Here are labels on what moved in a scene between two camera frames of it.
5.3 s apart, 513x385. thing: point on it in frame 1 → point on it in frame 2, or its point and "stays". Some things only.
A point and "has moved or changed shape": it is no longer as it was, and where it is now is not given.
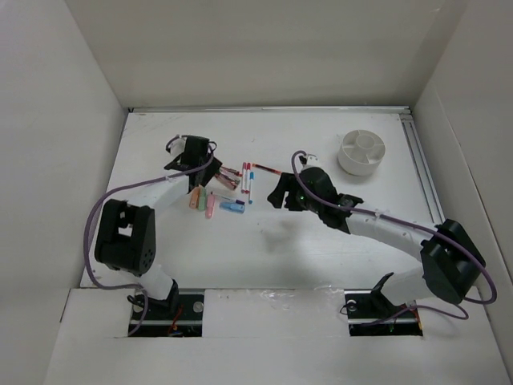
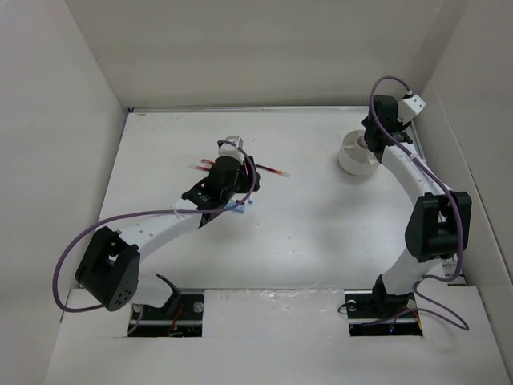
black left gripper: [212, 168] → [244, 171]
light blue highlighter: [233, 207] stays
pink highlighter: [210, 206] has moved or changed shape
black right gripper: [286, 184] → [399, 125]
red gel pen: [267, 169] stays
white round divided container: [361, 152] stays
